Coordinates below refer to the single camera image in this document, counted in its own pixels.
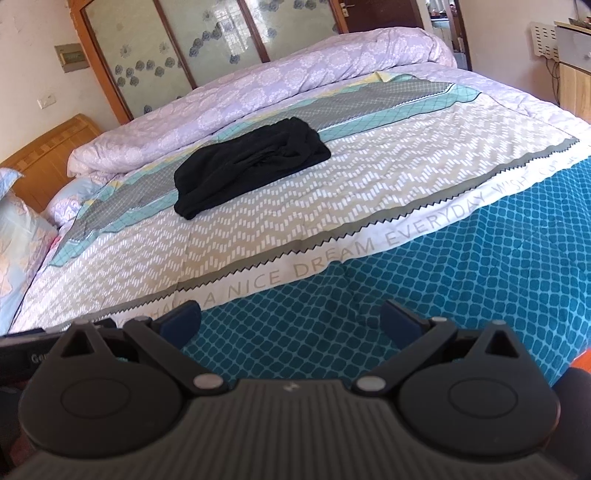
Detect wall control panel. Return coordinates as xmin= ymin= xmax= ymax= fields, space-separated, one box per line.
xmin=54 ymin=41 xmax=91 ymax=74

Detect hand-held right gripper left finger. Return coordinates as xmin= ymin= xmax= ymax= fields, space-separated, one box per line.
xmin=58 ymin=307 xmax=225 ymax=398

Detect floral pillow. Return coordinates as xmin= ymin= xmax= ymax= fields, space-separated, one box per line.
xmin=0 ymin=167 xmax=59 ymax=326

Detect patterned quilt bedspread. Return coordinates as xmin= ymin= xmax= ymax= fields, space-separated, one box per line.
xmin=8 ymin=69 xmax=591 ymax=393

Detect wooden headboard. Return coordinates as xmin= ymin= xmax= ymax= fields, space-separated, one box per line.
xmin=0 ymin=113 xmax=105 ymax=214

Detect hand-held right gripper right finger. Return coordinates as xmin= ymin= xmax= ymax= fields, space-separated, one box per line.
xmin=353 ymin=299 xmax=525 ymax=398

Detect pale patterned pillow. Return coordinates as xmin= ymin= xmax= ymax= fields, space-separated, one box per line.
xmin=45 ymin=178 xmax=100 ymax=228

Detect dark wooden door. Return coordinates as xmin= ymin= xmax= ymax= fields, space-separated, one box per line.
xmin=339 ymin=0 xmax=431 ymax=34

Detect black pants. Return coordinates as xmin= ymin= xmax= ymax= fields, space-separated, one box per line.
xmin=173 ymin=116 xmax=332 ymax=220

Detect wooden frosted glass sliding doors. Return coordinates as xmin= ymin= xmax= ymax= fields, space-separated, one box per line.
xmin=79 ymin=0 xmax=349 ymax=125

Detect light wooden cabinet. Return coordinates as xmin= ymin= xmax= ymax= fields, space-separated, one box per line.
xmin=553 ymin=19 xmax=591 ymax=118

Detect white perforated panel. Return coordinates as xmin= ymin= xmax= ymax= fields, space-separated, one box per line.
xmin=527 ymin=21 xmax=562 ymax=62

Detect rolled patterned duvet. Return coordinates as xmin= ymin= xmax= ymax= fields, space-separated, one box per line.
xmin=67 ymin=27 xmax=458 ymax=178

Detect black cable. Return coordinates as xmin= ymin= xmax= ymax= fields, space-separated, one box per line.
xmin=546 ymin=59 xmax=563 ymax=106

